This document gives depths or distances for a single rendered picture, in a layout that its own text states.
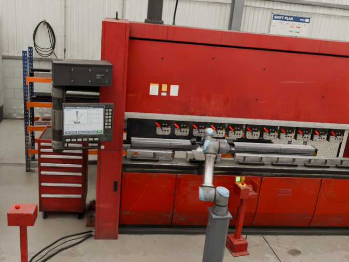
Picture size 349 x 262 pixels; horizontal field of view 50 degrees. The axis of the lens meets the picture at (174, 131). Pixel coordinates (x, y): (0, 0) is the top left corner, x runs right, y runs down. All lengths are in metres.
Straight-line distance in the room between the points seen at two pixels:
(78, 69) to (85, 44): 4.57
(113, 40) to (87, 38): 4.32
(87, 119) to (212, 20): 5.25
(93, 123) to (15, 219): 1.02
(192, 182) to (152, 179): 0.45
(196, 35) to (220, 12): 4.42
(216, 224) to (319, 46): 2.14
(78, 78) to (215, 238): 1.85
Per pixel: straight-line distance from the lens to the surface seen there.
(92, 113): 3.43
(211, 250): 3.57
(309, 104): 4.41
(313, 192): 4.73
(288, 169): 4.46
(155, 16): 3.87
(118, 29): 3.59
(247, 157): 4.36
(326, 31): 9.35
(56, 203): 4.58
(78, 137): 3.48
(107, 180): 3.98
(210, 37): 3.88
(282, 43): 4.12
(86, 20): 7.88
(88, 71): 3.36
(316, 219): 4.98
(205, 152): 3.37
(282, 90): 4.23
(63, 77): 3.35
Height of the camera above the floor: 2.46
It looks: 18 degrees down
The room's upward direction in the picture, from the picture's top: 6 degrees clockwise
